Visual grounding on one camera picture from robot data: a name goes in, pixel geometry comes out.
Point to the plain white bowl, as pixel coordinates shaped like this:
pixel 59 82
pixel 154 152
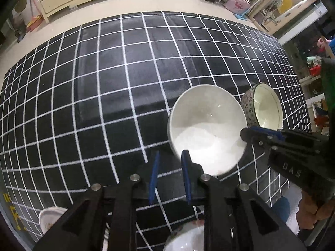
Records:
pixel 206 128

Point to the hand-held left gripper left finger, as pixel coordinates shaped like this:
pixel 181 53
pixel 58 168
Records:
pixel 154 177

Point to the black white checked tablecloth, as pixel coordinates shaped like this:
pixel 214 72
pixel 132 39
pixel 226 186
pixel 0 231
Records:
pixel 104 96

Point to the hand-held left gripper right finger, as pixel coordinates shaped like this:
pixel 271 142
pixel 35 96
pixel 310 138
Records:
pixel 186 175

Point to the person's right hand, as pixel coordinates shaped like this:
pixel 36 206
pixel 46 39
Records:
pixel 310 211

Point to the mop with blue head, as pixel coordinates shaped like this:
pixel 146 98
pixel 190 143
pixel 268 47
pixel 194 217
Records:
pixel 242 17

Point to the pink cloth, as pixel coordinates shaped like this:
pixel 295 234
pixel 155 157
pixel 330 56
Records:
pixel 322 44

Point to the white plate with small flowers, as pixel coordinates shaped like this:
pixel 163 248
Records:
pixel 49 219

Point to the pink bag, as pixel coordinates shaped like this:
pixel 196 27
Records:
pixel 237 3

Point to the pale blue bowl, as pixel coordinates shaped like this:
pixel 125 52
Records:
pixel 183 240

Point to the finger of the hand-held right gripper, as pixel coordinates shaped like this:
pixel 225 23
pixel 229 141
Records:
pixel 257 142
pixel 269 132

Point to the orange basin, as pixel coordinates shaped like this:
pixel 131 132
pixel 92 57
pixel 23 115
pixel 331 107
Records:
pixel 34 23

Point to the blue stool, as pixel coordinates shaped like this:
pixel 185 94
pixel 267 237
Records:
pixel 281 209

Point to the patterned bowl with cream inside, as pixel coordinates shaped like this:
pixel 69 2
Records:
pixel 267 107

